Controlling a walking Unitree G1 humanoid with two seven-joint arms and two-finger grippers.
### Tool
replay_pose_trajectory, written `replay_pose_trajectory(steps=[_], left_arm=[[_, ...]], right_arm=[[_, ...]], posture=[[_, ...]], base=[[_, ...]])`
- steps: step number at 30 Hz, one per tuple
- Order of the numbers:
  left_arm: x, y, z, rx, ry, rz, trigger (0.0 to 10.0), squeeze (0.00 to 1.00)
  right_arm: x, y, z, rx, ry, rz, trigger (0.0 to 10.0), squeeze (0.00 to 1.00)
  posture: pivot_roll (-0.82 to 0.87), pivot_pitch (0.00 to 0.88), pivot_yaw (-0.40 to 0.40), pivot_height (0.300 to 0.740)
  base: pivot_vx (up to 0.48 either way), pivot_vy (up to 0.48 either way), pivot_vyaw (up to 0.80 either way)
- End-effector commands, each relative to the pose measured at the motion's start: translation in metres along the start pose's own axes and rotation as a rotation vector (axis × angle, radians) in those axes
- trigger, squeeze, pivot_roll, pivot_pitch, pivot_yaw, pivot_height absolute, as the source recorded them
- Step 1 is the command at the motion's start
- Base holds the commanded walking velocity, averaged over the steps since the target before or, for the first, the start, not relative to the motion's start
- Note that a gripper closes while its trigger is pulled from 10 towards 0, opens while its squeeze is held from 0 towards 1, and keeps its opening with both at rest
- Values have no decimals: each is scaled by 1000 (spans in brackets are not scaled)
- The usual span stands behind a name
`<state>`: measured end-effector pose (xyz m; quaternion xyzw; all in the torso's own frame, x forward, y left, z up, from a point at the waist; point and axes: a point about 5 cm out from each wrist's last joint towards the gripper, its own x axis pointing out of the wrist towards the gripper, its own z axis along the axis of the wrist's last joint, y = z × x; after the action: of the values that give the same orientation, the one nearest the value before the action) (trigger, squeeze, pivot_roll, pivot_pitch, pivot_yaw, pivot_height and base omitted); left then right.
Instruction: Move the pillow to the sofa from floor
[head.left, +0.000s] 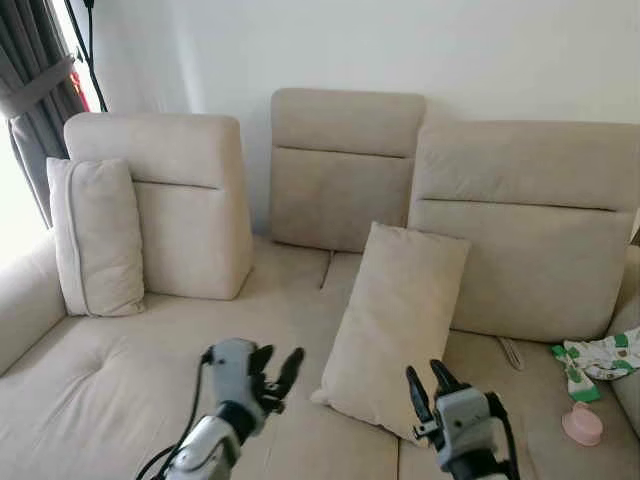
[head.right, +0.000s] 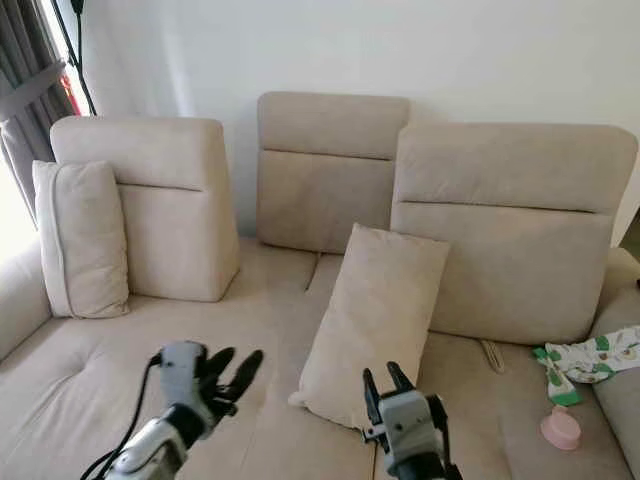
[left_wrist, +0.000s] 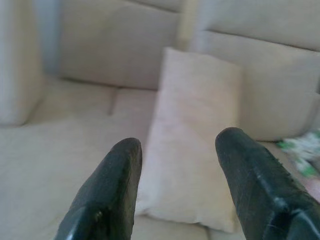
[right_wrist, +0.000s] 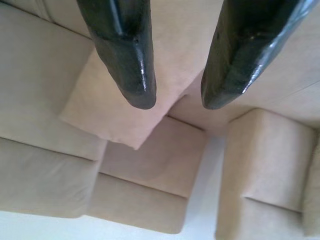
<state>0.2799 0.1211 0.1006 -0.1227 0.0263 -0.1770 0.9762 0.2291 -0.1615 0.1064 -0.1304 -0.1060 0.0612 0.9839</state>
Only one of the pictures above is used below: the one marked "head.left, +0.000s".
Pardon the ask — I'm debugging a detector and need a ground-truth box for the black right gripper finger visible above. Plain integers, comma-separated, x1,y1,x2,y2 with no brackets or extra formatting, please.
404,365,435,427
430,359,467,398

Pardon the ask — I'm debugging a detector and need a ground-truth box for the beige square throw pillow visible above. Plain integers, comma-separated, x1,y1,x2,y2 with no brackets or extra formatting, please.
311,221,471,444

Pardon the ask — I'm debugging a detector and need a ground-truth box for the beige sofa backrest cushion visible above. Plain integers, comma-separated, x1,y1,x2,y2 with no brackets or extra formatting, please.
269,88,428,253
407,121,640,344
64,112,254,301

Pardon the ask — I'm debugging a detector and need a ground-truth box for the beige fabric sectional sofa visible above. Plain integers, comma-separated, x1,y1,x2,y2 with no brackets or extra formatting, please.
0,88,640,480

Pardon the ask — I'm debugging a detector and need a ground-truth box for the beige pillow with piped edge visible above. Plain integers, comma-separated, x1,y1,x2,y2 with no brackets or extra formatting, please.
46,157,146,318

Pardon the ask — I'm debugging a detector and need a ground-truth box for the small pink bowl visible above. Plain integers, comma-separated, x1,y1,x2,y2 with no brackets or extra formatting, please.
561,402,604,447

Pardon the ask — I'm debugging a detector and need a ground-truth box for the green and white patterned cloth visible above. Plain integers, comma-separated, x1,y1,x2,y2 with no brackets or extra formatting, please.
551,331,640,404

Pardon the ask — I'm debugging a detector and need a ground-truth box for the thin black stand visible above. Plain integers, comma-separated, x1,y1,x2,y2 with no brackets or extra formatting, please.
65,0,109,113

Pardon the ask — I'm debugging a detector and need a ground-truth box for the grey curtain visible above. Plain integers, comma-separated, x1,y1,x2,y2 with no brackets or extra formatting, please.
0,0,89,229

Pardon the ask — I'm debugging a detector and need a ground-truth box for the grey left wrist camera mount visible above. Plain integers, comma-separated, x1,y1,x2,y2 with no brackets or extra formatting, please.
207,338,259,406

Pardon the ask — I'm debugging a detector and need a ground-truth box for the brown sofa strap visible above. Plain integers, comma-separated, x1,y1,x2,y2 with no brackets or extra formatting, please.
497,337,524,371

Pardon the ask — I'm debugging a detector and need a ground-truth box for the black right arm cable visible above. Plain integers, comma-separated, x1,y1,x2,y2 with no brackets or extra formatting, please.
487,392,521,480

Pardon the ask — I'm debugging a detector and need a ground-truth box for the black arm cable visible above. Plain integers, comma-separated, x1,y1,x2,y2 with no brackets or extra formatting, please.
135,348,216,480
487,392,521,480

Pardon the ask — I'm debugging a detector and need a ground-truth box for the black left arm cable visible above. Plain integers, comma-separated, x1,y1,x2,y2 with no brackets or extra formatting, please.
135,348,216,480

